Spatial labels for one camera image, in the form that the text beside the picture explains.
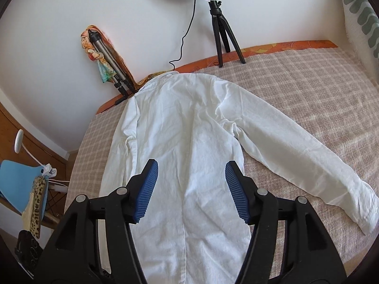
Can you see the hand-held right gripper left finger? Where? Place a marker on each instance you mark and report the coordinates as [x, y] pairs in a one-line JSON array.
[[146, 192]]

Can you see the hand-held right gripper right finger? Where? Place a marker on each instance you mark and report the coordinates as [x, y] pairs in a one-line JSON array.
[[237, 192]]

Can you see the white long-sleeved shirt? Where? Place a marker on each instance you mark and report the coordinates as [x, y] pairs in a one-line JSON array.
[[189, 130]]

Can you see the leopard print cloth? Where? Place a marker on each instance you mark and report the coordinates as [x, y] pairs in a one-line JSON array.
[[37, 207]]

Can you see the beige checked blanket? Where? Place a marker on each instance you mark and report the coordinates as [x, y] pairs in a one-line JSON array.
[[296, 88]]

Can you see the colourful patterned scarf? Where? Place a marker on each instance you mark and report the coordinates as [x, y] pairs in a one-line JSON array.
[[105, 71]]

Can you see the light blue chair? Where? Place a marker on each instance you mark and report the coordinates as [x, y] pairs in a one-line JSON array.
[[14, 183]]

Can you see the white desk lamp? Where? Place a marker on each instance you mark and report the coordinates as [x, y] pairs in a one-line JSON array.
[[19, 140]]

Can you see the folded grey tripod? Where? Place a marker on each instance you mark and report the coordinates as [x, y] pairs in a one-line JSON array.
[[103, 54]]

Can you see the orange patterned bed sheet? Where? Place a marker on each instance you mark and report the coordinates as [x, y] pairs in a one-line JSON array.
[[266, 48]]

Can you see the wooden furniture panel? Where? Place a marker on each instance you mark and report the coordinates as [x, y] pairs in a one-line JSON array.
[[9, 124]]

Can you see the black tripod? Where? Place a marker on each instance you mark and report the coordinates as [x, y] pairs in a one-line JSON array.
[[220, 35]]

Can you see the white curtain with green print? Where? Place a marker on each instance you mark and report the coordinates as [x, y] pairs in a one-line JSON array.
[[361, 14]]

